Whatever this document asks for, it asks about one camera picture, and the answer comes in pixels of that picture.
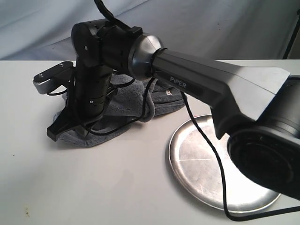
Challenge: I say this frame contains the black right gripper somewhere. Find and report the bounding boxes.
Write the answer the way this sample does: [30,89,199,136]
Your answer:
[47,58,113,142]

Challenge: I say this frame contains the grey fleece towel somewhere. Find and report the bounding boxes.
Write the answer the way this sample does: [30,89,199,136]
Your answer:
[59,79,185,148]

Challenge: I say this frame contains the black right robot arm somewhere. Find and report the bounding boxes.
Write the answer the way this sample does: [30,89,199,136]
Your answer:
[47,19,300,199]

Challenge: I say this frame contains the round steel plate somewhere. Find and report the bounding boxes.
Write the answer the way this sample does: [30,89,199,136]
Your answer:
[168,115,280,214]

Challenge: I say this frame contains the black camera cable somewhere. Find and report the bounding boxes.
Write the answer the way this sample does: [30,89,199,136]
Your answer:
[46,0,300,223]

